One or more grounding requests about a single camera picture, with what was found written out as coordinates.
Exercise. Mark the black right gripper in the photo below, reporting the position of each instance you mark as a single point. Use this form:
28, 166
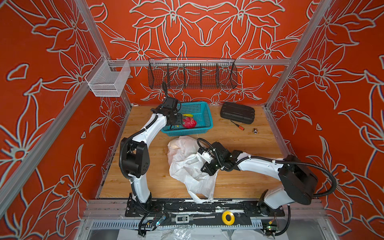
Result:
206, 169

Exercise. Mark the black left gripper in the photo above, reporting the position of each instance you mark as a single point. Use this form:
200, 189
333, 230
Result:
178, 121

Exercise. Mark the red dragon fruit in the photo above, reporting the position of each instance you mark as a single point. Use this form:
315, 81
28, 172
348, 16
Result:
189, 123

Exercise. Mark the white plastic bag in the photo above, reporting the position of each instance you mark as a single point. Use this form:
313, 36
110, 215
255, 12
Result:
185, 166

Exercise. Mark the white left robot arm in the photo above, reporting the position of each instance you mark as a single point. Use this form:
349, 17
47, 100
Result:
134, 157

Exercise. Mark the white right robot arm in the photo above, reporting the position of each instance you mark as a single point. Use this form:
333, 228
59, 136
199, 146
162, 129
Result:
298, 182

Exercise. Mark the teal plastic basket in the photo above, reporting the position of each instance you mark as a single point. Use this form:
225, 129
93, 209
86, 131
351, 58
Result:
200, 112

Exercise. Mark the black plastic tool case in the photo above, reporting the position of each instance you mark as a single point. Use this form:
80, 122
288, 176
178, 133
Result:
238, 113

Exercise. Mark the yellow tape roll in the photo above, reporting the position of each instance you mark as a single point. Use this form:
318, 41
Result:
228, 218

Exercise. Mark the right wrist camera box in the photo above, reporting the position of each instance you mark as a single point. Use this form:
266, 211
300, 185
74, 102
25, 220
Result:
207, 156

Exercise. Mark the black wire wall basket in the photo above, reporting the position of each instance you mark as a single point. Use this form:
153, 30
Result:
192, 73

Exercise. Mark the red handled screwdriver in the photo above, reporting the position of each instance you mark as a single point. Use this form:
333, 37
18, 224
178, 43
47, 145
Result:
240, 127

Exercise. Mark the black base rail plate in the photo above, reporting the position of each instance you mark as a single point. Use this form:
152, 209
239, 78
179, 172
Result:
249, 208

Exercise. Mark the white wire wall basket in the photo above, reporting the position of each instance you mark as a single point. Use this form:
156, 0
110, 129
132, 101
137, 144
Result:
108, 78

